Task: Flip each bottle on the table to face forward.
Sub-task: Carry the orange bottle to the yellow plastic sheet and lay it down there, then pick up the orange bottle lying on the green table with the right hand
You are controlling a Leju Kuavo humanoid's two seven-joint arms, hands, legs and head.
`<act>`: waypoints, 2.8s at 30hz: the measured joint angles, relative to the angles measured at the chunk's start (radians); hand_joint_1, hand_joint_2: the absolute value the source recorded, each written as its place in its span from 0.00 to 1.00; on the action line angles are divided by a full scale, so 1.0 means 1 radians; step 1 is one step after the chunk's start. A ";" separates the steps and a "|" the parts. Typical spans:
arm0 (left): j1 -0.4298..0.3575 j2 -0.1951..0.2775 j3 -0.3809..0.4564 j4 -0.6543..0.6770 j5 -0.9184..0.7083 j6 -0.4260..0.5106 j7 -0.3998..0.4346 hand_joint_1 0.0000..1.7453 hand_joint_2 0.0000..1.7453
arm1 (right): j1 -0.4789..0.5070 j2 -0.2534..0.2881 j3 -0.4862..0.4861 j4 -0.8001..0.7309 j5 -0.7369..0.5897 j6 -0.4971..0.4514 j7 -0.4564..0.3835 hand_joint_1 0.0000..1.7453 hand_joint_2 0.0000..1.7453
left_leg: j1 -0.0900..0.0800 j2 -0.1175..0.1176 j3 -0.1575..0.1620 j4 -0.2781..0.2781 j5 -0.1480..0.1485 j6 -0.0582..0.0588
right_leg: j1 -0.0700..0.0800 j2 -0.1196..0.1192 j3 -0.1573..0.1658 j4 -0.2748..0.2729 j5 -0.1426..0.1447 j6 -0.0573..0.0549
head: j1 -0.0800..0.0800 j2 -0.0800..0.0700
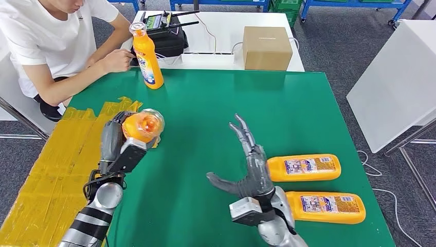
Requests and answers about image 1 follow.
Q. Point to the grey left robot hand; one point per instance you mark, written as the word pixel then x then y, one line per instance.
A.
pixel 110 139

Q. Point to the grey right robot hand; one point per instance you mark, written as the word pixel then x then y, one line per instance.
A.
pixel 259 174

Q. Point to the orange detergent bottle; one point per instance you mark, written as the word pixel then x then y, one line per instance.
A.
pixel 306 167
pixel 148 61
pixel 143 126
pixel 330 208

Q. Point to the black stool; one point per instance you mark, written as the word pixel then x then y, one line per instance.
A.
pixel 51 114

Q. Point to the yellow taped cardboard sheet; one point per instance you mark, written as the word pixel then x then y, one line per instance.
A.
pixel 41 177

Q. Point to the white table metal legs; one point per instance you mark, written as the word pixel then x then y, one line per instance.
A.
pixel 13 110
pixel 391 85

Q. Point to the black bag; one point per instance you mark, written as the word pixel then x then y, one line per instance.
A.
pixel 170 44

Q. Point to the brown cardboard box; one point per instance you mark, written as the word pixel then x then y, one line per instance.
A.
pixel 267 49

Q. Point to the person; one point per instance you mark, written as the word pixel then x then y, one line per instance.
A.
pixel 41 34

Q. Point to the black remote controller with antennas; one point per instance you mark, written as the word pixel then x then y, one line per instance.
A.
pixel 158 21

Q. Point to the blue shelf rack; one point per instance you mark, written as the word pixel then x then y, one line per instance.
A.
pixel 221 2
pixel 354 4
pixel 136 5

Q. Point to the white desk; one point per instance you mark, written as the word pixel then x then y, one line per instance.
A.
pixel 231 22

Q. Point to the green plastic crate stack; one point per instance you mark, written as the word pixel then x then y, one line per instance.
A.
pixel 285 6

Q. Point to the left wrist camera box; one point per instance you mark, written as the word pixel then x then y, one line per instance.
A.
pixel 131 156

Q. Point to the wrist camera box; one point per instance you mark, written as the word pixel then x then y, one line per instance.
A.
pixel 131 156
pixel 248 211

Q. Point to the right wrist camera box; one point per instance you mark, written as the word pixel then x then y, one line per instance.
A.
pixel 248 211

